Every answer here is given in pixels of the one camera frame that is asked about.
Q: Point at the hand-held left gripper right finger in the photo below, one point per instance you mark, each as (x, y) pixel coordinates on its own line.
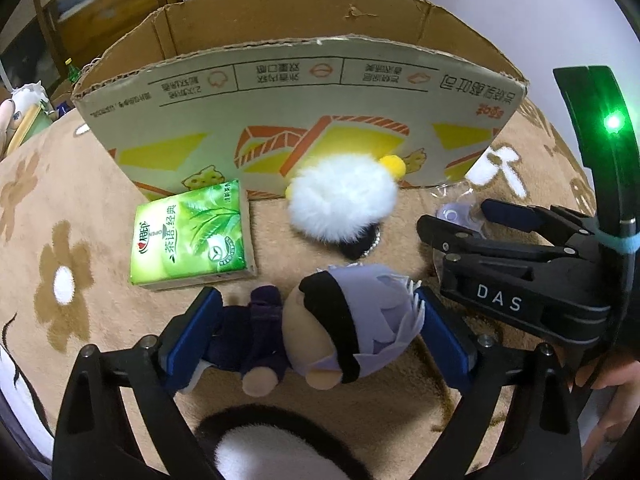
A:
(445, 340)

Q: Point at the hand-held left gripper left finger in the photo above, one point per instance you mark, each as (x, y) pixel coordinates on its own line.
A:
(192, 340)

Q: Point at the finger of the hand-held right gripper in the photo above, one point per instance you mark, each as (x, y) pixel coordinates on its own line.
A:
(465, 242)
(525, 217)

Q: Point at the clear plastic piece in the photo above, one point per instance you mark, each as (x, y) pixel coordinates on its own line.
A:
(452, 212)

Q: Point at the blindfolded lavender-haired doll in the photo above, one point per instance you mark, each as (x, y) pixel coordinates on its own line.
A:
(310, 325)

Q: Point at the printed cardboard box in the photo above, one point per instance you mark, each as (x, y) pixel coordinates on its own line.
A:
(300, 125)

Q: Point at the person's right forearm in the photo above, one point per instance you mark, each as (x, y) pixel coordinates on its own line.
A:
(612, 425)

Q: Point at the person's right hand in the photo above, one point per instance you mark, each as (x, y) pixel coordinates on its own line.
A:
(615, 372)

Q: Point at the green tissue packet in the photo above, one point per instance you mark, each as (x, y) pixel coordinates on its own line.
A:
(195, 240)

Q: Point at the black and white plush toy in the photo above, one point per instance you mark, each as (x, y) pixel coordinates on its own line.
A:
(265, 450)

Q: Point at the white fluffy pompom plush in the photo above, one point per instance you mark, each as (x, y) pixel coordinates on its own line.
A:
(340, 200)

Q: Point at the white-haired doll green outfit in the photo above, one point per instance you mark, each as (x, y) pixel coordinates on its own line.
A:
(30, 115)

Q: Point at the green glass bottle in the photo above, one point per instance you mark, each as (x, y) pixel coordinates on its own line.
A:
(73, 71)

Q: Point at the wooden sliding-door wardrobe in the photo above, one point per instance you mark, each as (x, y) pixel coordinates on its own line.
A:
(75, 20)

